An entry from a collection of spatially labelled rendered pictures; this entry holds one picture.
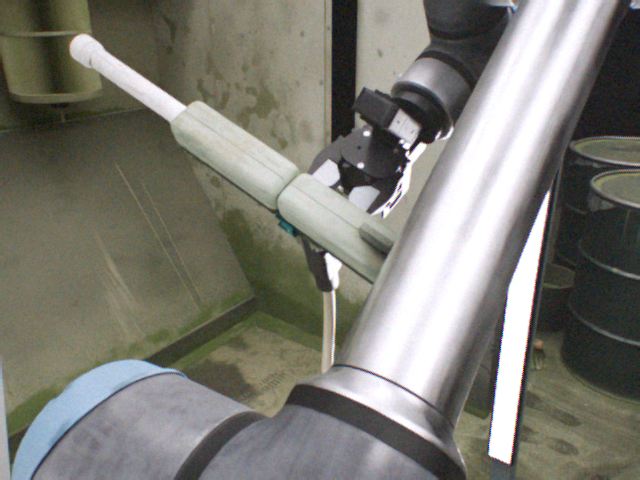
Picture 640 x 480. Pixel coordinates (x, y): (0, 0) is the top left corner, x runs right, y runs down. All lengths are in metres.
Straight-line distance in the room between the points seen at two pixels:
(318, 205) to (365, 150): 0.11
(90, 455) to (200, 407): 0.07
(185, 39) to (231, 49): 0.30
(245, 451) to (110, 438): 0.09
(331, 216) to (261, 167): 0.09
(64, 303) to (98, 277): 0.18
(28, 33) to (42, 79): 0.16
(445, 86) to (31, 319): 2.19
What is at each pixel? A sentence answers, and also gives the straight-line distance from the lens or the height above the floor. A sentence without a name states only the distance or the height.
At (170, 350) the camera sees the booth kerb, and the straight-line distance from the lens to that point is 2.88.
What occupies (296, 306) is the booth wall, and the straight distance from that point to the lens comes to 3.02.
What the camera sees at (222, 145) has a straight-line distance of 0.64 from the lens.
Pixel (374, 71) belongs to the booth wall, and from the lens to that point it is 2.40.
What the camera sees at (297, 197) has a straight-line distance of 0.59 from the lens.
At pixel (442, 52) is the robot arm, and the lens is 0.73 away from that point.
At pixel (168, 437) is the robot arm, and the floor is 1.44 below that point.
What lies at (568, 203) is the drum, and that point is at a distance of 3.46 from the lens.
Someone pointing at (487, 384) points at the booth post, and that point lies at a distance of 2.61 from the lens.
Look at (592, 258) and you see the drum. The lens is 2.82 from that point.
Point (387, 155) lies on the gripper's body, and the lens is 0.66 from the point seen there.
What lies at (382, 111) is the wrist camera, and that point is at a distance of 0.60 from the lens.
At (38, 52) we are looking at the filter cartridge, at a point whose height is 1.44.
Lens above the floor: 1.69
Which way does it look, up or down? 23 degrees down
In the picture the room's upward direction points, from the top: straight up
